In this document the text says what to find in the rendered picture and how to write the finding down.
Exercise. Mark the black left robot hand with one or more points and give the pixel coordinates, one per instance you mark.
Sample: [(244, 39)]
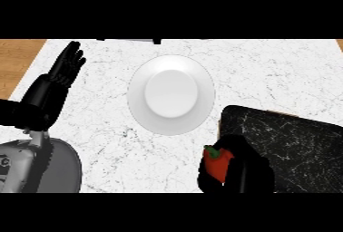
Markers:
[(41, 96)]

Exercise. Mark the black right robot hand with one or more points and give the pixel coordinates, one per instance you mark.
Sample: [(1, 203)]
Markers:
[(246, 169)]

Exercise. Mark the red bell pepper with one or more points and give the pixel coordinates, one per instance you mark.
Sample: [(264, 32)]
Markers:
[(215, 166)]

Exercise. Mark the black marble tray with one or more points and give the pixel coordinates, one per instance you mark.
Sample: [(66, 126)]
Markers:
[(294, 151)]

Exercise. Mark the white oval plate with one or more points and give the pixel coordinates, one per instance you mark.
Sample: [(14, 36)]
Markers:
[(170, 95)]

